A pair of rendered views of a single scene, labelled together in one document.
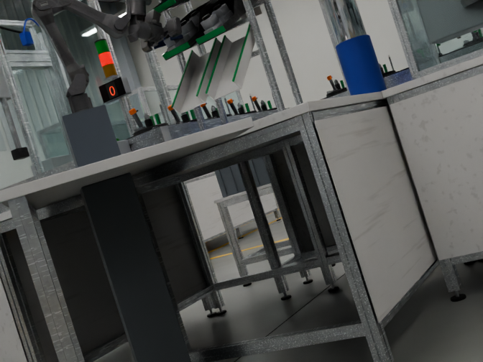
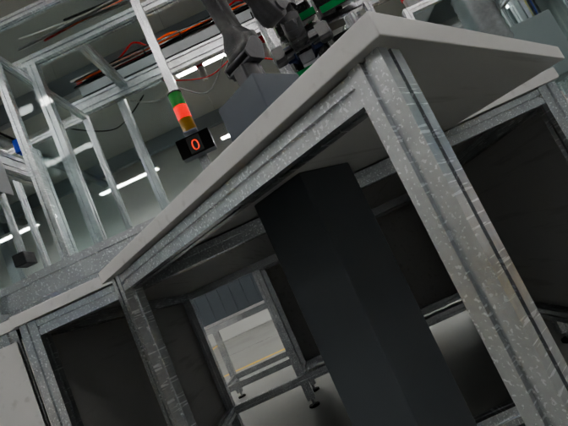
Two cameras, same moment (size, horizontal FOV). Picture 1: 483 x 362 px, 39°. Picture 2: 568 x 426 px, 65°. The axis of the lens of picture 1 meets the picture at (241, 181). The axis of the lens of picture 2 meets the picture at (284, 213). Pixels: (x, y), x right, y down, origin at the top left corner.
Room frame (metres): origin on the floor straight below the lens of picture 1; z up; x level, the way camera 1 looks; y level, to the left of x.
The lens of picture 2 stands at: (1.44, 0.94, 0.65)
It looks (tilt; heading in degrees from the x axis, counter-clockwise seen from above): 8 degrees up; 331
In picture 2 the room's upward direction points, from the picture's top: 25 degrees counter-clockwise
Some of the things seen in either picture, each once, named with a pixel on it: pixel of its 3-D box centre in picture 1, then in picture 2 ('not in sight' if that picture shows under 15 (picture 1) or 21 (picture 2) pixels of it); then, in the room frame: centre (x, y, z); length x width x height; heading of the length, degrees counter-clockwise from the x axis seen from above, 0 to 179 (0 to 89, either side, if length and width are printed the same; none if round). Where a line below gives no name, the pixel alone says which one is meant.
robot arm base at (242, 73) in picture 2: (80, 105); (253, 80); (2.24, 0.42, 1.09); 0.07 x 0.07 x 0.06; 15
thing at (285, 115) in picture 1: (220, 151); (295, 226); (3.01, 0.05, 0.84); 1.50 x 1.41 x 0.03; 60
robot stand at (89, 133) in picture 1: (92, 143); (275, 131); (2.24, 0.42, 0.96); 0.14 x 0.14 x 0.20; 15
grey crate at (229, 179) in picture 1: (268, 165); (237, 294); (4.71, -0.21, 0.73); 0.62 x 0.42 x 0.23; 60
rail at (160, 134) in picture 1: (77, 172); (182, 224); (2.63, 0.58, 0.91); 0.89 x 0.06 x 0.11; 60
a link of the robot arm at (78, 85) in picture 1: (75, 87); (242, 58); (2.25, 0.42, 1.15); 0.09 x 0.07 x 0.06; 20
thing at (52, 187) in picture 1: (118, 172); (313, 174); (2.26, 0.38, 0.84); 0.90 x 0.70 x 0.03; 15
